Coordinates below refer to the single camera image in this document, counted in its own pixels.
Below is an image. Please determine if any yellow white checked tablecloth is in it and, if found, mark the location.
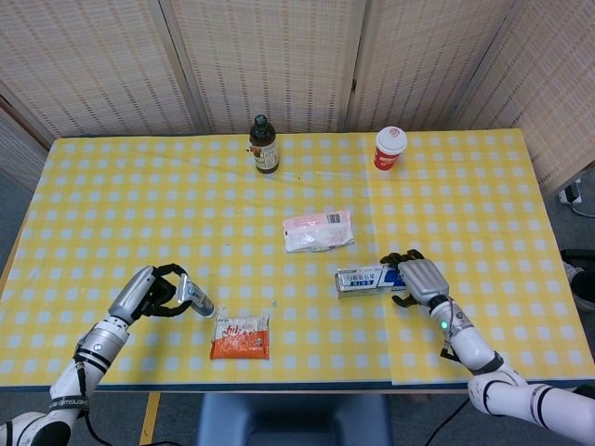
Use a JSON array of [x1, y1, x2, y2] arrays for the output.
[[0, 129, 595, 389]]

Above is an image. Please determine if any small silver can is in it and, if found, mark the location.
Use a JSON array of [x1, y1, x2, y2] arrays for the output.
[[176, 272, 216, 321]]

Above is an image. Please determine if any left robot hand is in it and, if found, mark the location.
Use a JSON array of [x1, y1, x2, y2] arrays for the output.
[[107, 262, 194, 321]]

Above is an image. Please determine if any red paper cup white lid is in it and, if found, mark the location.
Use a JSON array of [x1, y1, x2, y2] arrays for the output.
[[373, 125, 408, 172]]

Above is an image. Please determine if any white power strip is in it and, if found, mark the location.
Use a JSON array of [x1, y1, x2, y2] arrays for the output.
[[559, 178, 585, 205]]

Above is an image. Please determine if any orange white snack bag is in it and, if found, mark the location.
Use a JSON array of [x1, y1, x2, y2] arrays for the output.
[[208, 311, 272, 361]]

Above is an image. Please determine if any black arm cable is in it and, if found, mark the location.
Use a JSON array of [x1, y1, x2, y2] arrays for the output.
[[73, 364, 115, 446], [440, 300, 466, 366]]

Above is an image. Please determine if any blue white toothpaste box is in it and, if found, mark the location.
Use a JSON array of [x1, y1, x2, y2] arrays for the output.
[[334, 264, 410, 300]]

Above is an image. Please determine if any black white shoe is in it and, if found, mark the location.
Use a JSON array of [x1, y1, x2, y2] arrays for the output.
[[560, 249, 595, 312]]

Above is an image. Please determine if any dark drink bottle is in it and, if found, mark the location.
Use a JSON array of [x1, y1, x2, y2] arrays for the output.
[[248, 114, 281, 175]]

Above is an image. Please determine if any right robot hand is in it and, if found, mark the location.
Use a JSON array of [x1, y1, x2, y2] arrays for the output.
[[379, 249, 451, 310]]

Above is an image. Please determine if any pink white plastic packet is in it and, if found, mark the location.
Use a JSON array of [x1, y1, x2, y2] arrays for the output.
[[282, 209, 355, 254]]

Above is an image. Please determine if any woven folding screen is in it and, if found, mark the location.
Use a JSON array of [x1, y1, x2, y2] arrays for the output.
[[0, 0, 595, 196]]

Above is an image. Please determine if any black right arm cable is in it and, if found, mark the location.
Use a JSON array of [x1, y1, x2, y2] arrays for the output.
[[440, 300, 466, 366]]

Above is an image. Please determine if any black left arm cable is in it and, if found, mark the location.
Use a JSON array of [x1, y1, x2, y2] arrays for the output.
[[73, 364, 115, 446]]

